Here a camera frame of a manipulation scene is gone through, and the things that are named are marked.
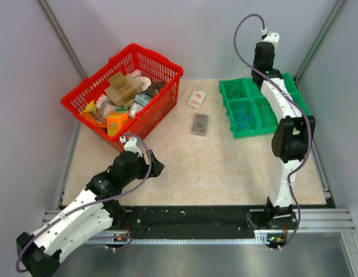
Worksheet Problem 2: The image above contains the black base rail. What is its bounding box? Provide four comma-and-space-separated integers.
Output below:
112, 205, 301, 241

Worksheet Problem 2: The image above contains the red plastic basket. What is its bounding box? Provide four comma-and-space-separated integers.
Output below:
61, 43, 184, 151

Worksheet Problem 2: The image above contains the pink wrapped pack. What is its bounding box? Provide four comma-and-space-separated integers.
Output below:
95, 94, 116, 118

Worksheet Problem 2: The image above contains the yellow snack packet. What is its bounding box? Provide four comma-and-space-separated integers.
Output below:
80, 101, 107, 129

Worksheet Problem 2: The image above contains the teal small box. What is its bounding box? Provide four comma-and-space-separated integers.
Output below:
135, 93, 152, 107

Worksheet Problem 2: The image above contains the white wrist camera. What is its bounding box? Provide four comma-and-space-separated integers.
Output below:
261, 29, 280, 48
120, 136, 143, 158

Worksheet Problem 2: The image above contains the black wire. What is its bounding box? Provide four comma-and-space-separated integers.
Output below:
225, 81, 243, 99

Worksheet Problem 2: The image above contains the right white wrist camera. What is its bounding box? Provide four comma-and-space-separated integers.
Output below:
261, 29, 280, 48

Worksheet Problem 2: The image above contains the aluminium frame rail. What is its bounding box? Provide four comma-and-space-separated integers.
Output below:
40, 187, 356, 234

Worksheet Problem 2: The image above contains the brown cardboard box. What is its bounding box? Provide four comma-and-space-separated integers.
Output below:
105, 71, 143, 106

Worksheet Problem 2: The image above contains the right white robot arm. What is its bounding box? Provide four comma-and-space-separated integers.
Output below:
252, 41, 316, 229

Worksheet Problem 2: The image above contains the green compartment tray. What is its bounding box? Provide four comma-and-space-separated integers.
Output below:
218, 73, 312, 140

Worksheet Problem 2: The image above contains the white slotted cable duct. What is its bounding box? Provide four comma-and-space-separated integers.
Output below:
88, 233, 130, 243

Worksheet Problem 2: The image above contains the white pink pouch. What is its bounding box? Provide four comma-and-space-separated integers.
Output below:
130, 69, 152, 91

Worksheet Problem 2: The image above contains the clear plastic card case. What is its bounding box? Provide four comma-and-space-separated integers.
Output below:
191, 113, 209, 137

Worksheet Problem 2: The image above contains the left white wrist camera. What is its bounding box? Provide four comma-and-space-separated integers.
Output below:
120, 136, 143, 158

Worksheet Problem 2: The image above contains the white red card box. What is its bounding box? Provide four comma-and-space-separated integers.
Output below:
187, 89, 207, 109

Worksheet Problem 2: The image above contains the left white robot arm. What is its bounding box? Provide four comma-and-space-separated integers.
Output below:
16, 150, 165, 276

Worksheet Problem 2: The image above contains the orange snack box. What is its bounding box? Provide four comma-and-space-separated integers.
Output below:
106, 113, 129, 137

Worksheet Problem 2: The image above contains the dark brown round item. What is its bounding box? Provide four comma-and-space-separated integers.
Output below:
146, 81, 166, 98

